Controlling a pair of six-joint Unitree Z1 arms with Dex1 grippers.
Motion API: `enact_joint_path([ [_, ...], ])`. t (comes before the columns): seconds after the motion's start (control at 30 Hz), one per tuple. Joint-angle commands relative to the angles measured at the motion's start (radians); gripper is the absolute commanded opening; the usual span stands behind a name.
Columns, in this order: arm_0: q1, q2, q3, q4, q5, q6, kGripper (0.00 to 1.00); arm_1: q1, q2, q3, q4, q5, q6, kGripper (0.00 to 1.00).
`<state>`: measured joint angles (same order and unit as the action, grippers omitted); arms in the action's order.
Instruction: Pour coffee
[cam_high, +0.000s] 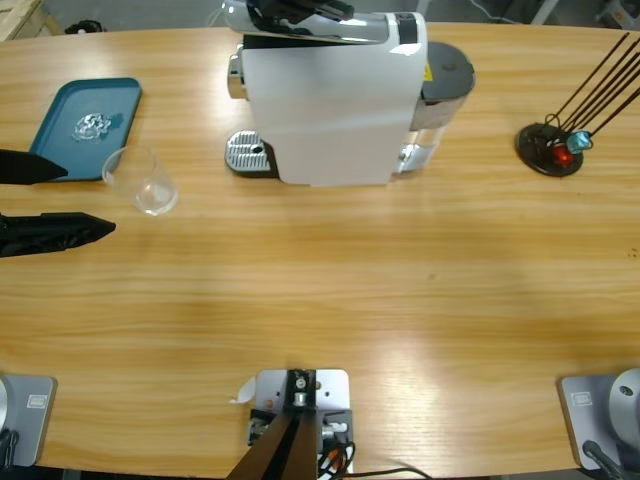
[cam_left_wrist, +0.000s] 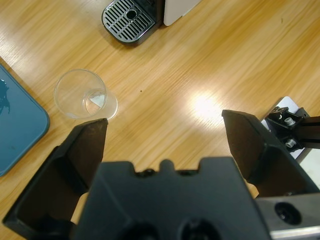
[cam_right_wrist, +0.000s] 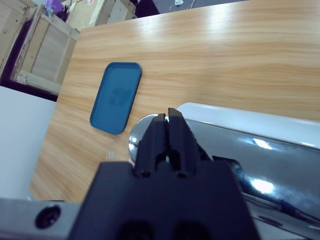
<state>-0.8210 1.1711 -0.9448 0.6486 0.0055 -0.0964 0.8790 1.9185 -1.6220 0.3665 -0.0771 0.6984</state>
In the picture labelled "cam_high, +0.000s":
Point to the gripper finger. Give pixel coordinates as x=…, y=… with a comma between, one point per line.
x=325, y=9
x=30, y=169
x=272, y=10
x=50, y=231

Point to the chrome coffee machine lever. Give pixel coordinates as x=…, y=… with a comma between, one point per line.
x=350, y=31

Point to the clear glass cup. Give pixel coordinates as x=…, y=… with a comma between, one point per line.
x=150, y=195

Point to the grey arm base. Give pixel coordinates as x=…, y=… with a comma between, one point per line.
x=30, y=420
x=595, y=415

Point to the white capsule coffee machine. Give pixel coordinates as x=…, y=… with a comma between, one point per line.
x=325, y=110

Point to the red coffee capsule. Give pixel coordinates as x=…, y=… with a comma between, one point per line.
x=564, y=156

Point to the blue coffee capsule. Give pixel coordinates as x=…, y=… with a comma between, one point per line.
x=581, y=142

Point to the teal plastic tray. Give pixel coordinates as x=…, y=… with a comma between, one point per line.
x=75, y=150

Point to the yellow warning sticker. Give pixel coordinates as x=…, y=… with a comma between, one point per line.
x=428, y=75

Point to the metal drip tray grate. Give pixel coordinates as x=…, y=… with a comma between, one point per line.
x=242, y=152

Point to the black floor object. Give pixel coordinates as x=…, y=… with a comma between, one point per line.
x=86, y=27

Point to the white tape scrap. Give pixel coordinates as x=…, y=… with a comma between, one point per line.
x=244, y=392

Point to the black capsule holder with rods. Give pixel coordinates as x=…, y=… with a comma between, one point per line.
x=537, y=150

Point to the white mounting block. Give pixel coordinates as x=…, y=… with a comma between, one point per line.
x=332, y=387

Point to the white frame leg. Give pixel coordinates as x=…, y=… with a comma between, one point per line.
x=545, y=10

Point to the dark camera post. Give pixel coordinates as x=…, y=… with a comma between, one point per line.
x=280, y=450

